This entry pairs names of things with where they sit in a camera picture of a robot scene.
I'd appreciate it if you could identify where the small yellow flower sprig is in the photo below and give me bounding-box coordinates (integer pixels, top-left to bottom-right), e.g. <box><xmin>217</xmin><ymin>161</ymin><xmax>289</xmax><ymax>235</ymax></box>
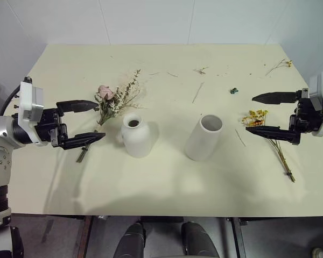
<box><xmin>265</xmin><ymin>58</ymin><xmax>293</xmax><ymax>77</ymax></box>

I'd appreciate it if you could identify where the long thin dry twig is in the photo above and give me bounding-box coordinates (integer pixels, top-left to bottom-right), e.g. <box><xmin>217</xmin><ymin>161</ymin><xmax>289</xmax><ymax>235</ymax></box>
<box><xmin>192</xmin><ymin>81</ymin><xmax>205</xmax><ymax>104</ymax></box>

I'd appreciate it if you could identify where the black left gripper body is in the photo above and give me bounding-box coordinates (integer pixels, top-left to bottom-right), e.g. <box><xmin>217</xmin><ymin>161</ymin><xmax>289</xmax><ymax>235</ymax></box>
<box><xmin>34</xmin><ymin>101</ymin><xmax>69</xmax><ymax>148</ymax></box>

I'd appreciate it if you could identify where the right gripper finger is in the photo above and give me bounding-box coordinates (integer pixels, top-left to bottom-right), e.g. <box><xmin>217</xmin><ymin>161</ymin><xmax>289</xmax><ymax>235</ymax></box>
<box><xmin>245</xmin><ymin>125</ymin><xmax>303</xmax><ymax>145</ymax></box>
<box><xmin>251</xmin><ymin>91</ymin><xmax>298</xmax><ymax>105</ymax></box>

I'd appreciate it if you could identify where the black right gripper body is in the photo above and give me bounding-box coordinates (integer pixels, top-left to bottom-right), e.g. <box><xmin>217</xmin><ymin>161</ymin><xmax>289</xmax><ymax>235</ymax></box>
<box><xmin>289</xmin><ymin>88</ymin><xmax>323</xmax><ymax>134</ymax></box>

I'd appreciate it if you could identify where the yellow dried flower bundle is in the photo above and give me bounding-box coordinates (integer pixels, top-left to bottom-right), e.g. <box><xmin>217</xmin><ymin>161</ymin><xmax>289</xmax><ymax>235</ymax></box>
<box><xmin>240</xmin><ymin>108</ymin><xmax>297</xmax><ymax>183</ymax></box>

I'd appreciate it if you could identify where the dark table frame bar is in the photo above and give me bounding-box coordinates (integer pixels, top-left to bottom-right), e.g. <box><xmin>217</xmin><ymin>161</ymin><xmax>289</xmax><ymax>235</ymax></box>
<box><xmin>230</xmin><ymin>217</ymin><xmax>246</xmax><ymax>258</ymax></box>
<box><xmin>72</xmin><ymin>216</ymin><xmax>94</xmax><ymax>258</ymax></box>

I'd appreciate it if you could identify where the short dry twig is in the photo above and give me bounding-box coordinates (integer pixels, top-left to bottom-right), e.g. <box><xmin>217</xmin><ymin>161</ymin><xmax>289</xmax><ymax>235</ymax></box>
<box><xmin>234</xmin><ymin>128</ymin><xmax>247</xmax><ymax>147</ymax></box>

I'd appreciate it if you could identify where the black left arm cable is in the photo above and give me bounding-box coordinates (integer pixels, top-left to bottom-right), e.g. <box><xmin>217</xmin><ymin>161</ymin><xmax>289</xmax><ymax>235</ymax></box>
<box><xmin>0</xmin><ymin>84</ymin><xmax>22</xmax><ymax>117</ymax></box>

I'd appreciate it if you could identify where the white jug vase with handle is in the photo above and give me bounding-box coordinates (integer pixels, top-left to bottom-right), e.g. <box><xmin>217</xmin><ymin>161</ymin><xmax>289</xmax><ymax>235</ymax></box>
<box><xmin>116</xmin><ymin>112</ymin><xmax>158</xmax><ymax>159</ymax></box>

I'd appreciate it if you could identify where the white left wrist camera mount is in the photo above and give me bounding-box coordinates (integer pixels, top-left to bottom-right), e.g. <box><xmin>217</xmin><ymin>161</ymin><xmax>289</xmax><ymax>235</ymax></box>
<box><xmin>17</xmin><ymin>77</ymin><xmax>48</xmax><ymax>147</ymax></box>

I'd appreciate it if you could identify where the dark rounded shape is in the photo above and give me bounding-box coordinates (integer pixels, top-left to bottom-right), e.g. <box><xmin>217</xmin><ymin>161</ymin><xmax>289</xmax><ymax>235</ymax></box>
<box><xmin>181</xmin><ymin>221</ymin><xmax>219</xmax><ymax>258</ymax></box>
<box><xmin>112</xmin><ymin>222</ymin><xmax>146</xmax><ymax>258</ymax></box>

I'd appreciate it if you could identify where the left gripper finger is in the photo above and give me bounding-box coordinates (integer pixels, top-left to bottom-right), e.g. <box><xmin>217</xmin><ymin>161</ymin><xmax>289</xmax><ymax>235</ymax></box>
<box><xmin>61</xmin><ymin>132</ymin><xmax>107</xmax><ymax>151</ymax></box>
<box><xmin>56</xmin><ymin>99</ymin><xmax>101</xmax><ymax>116</ymax></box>

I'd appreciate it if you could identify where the pink rose dried bouquet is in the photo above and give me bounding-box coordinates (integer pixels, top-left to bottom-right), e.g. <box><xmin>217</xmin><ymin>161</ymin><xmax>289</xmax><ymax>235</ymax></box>
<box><xmin>75</xmin><ymin>68</ymin><xmax>144</xmax><ymax>163</ymax></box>

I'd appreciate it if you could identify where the white cylinder vase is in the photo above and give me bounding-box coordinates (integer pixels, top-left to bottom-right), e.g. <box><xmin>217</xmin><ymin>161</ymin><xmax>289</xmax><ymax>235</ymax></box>
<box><xmin>184</xmin><ymin>113</ymin><xmax>224</xmax><ymax>162</ymax></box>

